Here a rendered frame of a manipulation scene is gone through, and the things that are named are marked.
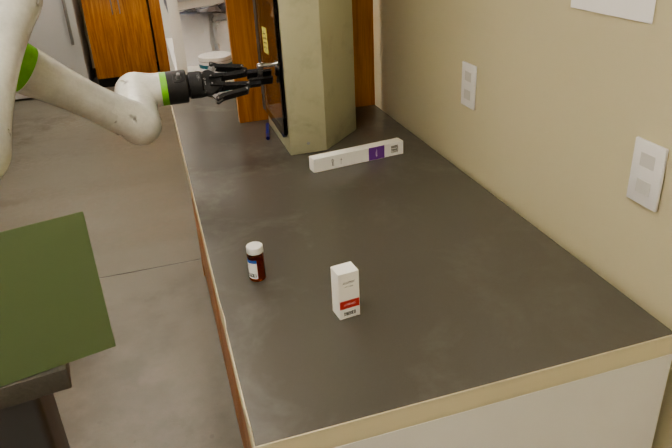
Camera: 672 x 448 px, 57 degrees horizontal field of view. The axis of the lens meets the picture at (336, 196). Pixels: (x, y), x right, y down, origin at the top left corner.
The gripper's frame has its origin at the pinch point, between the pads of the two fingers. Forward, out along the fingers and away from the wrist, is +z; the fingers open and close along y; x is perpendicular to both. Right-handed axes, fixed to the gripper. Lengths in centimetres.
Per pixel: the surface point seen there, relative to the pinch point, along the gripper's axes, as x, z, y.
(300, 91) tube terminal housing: -3.8, 9.5, -8.8
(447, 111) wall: -8, 48, -24
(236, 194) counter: -3.8, -14.0, -36.7
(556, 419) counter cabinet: -51, 24, -106
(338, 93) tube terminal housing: 3.2, 22.5, -6.7
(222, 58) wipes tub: 50, -3, 44
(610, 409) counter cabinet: -50, 34, -107
